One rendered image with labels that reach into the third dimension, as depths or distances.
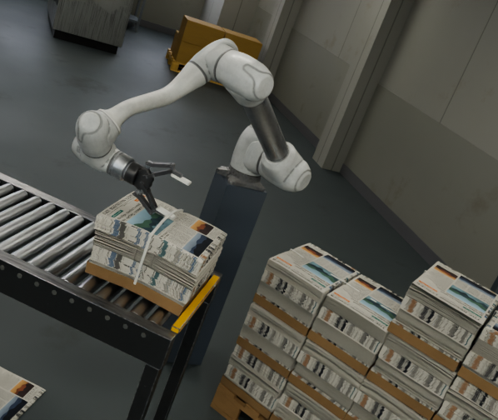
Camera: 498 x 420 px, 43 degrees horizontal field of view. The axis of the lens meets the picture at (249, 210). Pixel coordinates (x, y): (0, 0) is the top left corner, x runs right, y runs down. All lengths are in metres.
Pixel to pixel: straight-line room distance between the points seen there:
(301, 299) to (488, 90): 3.62
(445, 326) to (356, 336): 0.37
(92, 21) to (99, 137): 7.20
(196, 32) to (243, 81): 7.20
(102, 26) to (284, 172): 6.79
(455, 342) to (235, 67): 1.28
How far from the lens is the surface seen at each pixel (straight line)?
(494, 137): 5.70
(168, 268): 2.11
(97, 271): 2.23
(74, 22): 9.21
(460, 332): 2.49
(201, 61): 2.37
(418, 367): 2.59
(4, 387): 2.96
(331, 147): 7.34
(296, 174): 2.69
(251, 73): 2.25
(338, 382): 2.74
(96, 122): 2.05
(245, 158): 2.84
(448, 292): 2.55
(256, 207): 2.93
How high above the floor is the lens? 1.96
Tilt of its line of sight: 21 degrees down
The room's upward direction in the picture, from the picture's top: 21 degrees clockwise
